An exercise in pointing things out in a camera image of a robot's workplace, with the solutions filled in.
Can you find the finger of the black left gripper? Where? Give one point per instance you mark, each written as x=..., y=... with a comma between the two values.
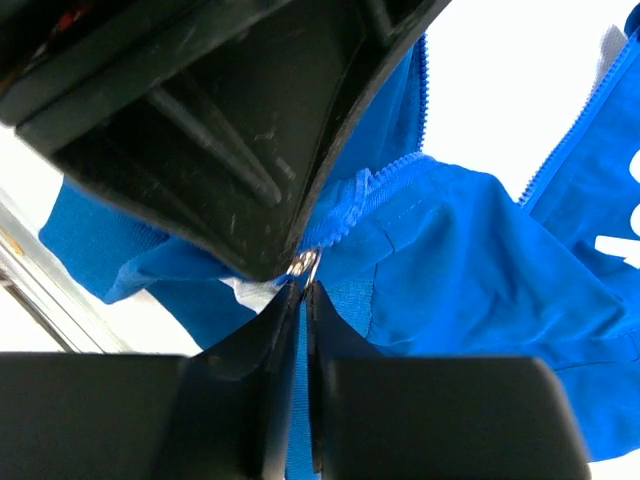
x=218, y=121

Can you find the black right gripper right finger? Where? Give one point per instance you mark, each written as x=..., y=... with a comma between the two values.
x=374, y=416

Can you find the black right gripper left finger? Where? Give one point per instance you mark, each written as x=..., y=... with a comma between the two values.
x=223, y=414

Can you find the blue white red hooded jacket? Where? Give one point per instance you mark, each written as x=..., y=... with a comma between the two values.
x=424, y=257

